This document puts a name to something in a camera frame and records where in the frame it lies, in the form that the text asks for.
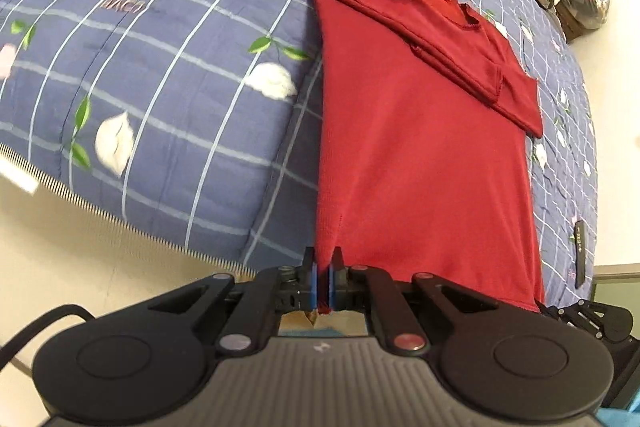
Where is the person's light blue clothing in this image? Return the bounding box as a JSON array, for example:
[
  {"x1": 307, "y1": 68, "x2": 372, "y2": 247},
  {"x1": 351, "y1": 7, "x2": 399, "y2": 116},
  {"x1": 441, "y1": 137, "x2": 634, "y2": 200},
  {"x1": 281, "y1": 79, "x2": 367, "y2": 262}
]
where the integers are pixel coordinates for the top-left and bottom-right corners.
[{"x1": 600, "y1": 407, "x2": 640, "y2": 427}]

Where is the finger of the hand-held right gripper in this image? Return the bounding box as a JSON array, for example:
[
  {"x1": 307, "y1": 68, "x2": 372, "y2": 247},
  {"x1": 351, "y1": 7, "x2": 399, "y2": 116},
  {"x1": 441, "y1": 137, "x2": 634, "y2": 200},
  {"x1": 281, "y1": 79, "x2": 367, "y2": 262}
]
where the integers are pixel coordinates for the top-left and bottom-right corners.
[{"x1": 540, "y1": 299, "x2": 640, "y2": 347}]

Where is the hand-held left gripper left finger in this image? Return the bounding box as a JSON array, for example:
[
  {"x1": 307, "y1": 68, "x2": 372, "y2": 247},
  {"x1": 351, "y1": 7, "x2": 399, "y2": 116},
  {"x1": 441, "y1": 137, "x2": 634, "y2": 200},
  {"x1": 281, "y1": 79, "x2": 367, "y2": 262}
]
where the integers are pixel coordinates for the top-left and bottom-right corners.
[{"x1": 100, "y1": 247, "x2": 321, "y2": 355}]

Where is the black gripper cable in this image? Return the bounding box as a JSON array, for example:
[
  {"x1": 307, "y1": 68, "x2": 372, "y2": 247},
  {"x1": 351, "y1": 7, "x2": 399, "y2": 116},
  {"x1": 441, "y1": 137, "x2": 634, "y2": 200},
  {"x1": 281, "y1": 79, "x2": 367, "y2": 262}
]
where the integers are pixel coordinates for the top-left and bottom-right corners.
[{"x1": 10, "y1": 304, "x2": 96, "y2": 360}]

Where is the black remote control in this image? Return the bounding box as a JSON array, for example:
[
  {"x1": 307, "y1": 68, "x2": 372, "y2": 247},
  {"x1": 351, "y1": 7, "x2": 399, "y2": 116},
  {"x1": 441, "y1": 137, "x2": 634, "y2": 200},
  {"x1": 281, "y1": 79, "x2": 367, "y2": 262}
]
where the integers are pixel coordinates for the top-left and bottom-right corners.
[{"x1": 571, "y1": 219, "x2": 590, "y2": 288}]

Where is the dark wooden nightstand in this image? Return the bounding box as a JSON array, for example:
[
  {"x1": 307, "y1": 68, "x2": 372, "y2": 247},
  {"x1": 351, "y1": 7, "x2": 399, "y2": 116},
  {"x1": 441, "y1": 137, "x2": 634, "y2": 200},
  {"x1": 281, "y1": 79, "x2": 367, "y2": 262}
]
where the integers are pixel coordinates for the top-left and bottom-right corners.
[{"x1": 555, "y1": 0, "x2": 601, "y2": 42}]

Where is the blue checked floral quilt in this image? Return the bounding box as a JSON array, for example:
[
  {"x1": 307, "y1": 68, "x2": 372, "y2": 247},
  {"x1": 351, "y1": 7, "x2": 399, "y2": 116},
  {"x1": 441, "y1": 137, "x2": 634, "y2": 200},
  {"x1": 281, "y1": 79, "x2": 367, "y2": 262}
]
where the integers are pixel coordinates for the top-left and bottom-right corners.
[{"x1": 0, "y1": 0, "x2": 601, "y2": 293}]

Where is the red long-sleeved sweater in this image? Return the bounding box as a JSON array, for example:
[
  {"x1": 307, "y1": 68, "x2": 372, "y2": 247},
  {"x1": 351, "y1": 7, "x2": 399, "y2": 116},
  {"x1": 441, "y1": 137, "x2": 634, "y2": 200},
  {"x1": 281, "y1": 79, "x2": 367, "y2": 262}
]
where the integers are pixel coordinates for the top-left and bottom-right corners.
[{"x1": 286, "y1": 0, "x2": 546, "y2": 315}]

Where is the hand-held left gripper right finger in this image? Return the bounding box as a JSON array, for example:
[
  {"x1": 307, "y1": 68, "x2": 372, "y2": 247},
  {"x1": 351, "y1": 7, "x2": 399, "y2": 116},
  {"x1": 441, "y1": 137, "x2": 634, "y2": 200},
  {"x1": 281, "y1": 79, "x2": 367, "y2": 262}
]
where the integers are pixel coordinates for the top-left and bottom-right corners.
[{"x1": 327, "y1": 247, "x2": 546, "y2": 355}]

